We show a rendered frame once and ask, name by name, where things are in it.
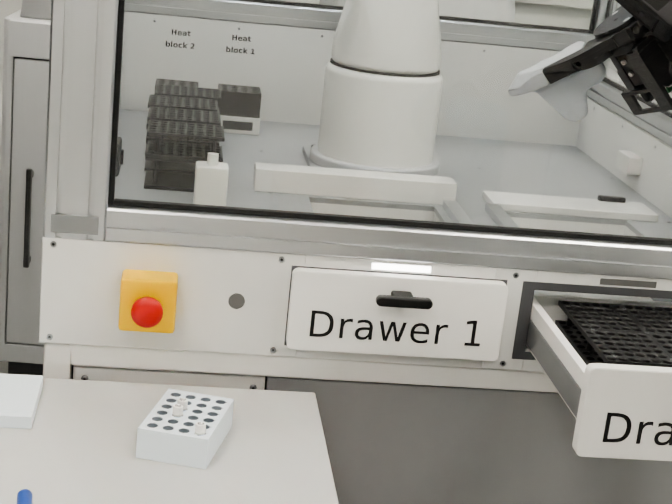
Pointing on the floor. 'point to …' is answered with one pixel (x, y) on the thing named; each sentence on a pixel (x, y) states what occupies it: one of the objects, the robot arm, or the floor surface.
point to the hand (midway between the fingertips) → (559, 37)
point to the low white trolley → (241, 482)
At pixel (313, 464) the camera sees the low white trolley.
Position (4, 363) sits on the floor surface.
